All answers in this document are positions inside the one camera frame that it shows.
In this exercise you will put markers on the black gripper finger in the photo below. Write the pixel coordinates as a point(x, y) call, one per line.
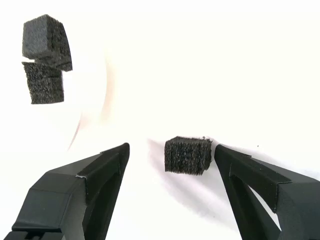
point(55, 200)
point(250, 170)

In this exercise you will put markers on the black foam cube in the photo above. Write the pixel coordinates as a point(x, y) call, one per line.
point(42, 85)
point(37, 37)
point(187, 157)

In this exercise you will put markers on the white bowl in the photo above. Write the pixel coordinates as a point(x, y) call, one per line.
point(82, 87)

